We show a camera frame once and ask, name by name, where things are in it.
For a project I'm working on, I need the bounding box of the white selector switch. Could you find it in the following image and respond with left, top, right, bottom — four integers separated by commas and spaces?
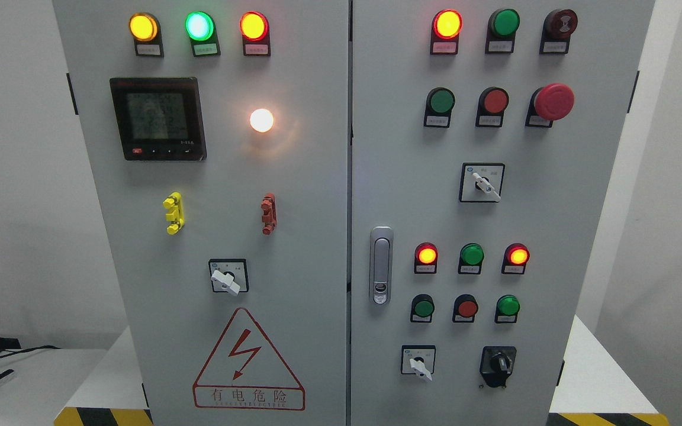
459, 163, 504, 203
400, 345, 436, 382

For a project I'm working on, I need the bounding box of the white platform with hazard stripes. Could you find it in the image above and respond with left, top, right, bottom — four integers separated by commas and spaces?
54, 319, 669, 425

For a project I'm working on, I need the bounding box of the red high voltage warning sticker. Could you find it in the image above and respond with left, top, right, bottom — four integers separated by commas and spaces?
192, 307, 305, 411

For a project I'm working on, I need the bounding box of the orange indicator lamp right top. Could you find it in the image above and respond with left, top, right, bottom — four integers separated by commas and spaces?
430, 9, 462, 56

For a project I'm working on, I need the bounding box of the orange lamp middle left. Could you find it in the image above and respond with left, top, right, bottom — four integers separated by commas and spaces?
414, 242, 438, 273

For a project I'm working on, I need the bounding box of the orange lamp middle right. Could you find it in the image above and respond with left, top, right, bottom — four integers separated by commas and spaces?
501, 243, 530, 275

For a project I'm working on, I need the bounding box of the yellow terminal block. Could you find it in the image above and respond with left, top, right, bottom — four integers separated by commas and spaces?
163, 191, 186, 235

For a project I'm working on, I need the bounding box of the black rotary knob switch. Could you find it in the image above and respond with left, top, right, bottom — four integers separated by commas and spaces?
480, 346, 517, 388

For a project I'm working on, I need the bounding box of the white selector switch upper right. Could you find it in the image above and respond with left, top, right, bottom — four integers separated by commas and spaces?
459, 163, 504, 203

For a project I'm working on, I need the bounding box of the green lamp middle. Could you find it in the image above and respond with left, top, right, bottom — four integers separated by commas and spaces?
458, 243, 485, 275

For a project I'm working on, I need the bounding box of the red emergency stop button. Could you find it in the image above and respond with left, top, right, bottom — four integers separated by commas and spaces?
525, 82, 575, 128

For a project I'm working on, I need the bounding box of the silver door latch handle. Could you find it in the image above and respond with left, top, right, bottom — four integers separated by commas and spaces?
369, 226, 394, 305

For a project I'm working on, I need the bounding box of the green push button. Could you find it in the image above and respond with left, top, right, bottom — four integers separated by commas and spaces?
410, 293, 435, 323
424, 87, 455, 128

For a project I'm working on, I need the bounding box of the grey electrical cabinet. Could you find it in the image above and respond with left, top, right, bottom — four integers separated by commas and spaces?
53, 1, 654, 425

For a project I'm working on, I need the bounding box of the white selector switch lower right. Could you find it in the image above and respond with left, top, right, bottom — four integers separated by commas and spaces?
400, 345, 436, 382

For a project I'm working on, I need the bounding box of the white glowing lamp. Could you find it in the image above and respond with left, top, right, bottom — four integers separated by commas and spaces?
249, 108, 275, 133

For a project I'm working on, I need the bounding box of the green push button lower left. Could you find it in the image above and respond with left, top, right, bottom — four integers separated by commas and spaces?
410, 293, 435, 323

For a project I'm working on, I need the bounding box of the green lamp lower right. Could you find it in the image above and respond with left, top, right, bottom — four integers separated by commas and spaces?
494, 295, 522, 324

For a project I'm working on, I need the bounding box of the red push button lower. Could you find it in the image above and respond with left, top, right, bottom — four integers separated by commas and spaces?
452, 294, 479, 323

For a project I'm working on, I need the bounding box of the red push button upper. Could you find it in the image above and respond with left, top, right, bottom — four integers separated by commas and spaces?
475, 86, 509, 128

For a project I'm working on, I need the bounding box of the green push button upper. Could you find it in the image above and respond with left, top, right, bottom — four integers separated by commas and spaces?
424, 87, 455, 128

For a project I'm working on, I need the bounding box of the red push button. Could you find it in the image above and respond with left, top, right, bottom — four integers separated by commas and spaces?
475, 86, 509, 128
452, 294, 479, 323

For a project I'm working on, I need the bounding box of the green lit indicator lamp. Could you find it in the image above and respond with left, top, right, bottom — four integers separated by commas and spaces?
185, 11, 220, 57

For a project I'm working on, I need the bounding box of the yellow indicator lamp top left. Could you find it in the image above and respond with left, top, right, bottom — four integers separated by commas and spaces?
129, 12, 163, 57

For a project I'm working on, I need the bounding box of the green lamp right top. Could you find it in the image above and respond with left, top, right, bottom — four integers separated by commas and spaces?
485, 8, 520, 54

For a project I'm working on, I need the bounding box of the orange indicator lamp left door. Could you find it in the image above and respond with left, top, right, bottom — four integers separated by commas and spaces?
239, 11, 271, 57

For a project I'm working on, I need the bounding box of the small white black device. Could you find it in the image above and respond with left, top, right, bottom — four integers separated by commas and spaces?
0, 369, 16, 386

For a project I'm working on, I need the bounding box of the black digital power meter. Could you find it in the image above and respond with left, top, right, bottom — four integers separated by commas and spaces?
110, 76, 207, 161

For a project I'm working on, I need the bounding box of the white selector switch left door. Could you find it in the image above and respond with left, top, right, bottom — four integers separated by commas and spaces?
208, 258, 249, 296

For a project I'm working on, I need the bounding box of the red terminal block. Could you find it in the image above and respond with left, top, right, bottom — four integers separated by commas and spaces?
260, 192, 277, 235

